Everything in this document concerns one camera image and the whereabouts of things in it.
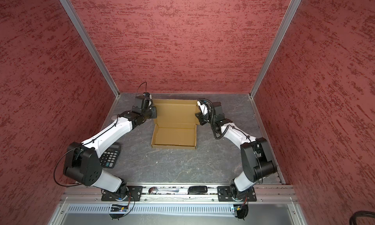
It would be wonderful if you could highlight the brown cardboard box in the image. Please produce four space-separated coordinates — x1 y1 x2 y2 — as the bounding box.
151 99 200 150

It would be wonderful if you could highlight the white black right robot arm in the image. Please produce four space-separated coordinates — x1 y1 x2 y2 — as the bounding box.
195 112 277 200

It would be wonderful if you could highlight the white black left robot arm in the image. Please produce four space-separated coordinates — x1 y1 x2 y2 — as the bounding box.
61 106 157 201

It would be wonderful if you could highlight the black calculator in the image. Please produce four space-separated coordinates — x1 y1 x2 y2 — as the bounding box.
100 143 122 168

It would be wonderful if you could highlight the black car key fob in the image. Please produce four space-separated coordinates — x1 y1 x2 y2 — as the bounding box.
187 186 208 195

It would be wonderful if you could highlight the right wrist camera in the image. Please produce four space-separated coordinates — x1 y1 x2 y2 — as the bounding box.
197 99 225 121

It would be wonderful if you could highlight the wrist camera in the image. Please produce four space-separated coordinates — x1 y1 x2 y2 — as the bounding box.
197 99 225 121
134 92 153 110

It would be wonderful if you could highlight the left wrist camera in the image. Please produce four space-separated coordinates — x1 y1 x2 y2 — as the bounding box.
134 92 153 110

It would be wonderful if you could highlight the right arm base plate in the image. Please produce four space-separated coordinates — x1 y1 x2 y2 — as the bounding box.
217 185 257 202

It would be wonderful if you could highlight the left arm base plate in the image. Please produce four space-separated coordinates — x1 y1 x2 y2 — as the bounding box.
101 186 143 203

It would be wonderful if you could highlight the aluminium front rail frame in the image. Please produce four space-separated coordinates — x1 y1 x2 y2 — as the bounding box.
49 183 307 225

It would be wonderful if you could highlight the aluminium corner post left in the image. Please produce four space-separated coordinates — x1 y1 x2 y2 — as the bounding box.
59 0 121 98

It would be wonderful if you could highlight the aluminium corner post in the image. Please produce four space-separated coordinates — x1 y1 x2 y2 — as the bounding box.
250 0 302 99
59 0 121 98

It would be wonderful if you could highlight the aluminium corner post right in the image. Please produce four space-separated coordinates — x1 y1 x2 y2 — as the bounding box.
250 0 302 99

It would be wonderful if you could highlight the black cable bundle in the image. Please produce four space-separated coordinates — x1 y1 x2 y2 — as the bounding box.
349 210 375 225

